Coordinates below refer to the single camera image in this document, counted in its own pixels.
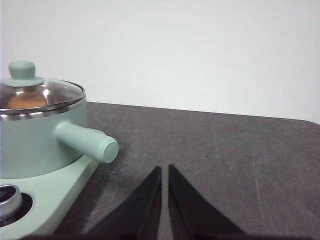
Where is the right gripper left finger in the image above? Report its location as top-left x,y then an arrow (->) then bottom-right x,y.
82,166 -> 163,240

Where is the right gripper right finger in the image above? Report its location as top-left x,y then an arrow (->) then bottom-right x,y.
167,164 -> 251,240

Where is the brown potato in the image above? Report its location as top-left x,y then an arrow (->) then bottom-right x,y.
8,92 -> 48,110

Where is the glass lid with green knob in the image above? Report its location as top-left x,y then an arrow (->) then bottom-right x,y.
0,60 -> 86,117

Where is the green breakfast maker base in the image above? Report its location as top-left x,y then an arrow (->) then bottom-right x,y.
0,156 -> 101,237

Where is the silver control knob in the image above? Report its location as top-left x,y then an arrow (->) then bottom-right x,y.
0,184 -> 24,222

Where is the green pot with handle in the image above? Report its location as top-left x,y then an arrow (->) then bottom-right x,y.
0,98 -> 119,180

